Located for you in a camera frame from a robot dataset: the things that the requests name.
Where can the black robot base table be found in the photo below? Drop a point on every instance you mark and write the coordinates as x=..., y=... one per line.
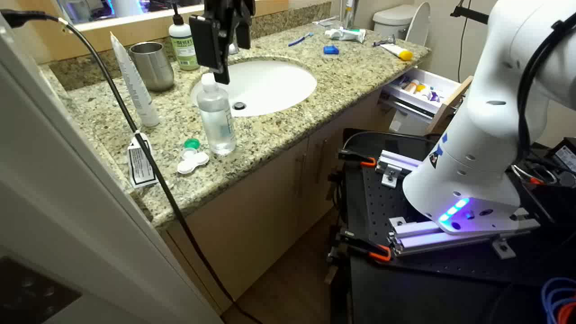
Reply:
x=404, y=271

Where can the clear plastic bottle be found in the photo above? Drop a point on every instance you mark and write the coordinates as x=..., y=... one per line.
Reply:
x=217, y=118

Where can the grey metal cup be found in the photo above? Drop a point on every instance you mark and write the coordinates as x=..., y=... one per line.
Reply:
x=154, y=65

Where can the orange black clamp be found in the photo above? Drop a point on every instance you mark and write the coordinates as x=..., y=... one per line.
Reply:
x=372, y=251
x=361, y=159

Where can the white oval sink basin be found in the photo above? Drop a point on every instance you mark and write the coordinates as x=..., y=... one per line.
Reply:
x=266, y=87

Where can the blue toothbrush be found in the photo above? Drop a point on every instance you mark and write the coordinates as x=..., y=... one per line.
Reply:
x=300, y=40

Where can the white toilet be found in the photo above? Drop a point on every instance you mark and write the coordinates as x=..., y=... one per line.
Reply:
x=410, y=22

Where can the green soap pump bottle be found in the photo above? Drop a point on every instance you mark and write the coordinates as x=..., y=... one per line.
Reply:
x=183, y=42

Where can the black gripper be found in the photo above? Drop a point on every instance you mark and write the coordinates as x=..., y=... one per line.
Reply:
x=228, y=22

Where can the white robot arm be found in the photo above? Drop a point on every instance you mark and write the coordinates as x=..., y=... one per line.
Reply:
x=528, y=62

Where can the aluminium mounting rail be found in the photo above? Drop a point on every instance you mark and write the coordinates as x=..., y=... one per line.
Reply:
x=456, y=231

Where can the beige vanity cabinet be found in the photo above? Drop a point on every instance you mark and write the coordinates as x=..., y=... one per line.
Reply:
x=248, y=227

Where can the crumpled toothpaste tube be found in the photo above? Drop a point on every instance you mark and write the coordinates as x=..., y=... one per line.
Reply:
x=347, y=35

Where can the tall white tube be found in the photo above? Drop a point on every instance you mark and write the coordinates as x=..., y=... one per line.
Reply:
x=136, y=85

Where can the white cable tag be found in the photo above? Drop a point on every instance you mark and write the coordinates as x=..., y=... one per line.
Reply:
x=141, y=172

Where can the white yellow-capped sunscreen tube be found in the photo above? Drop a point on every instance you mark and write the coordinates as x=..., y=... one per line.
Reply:
x=399, y=51

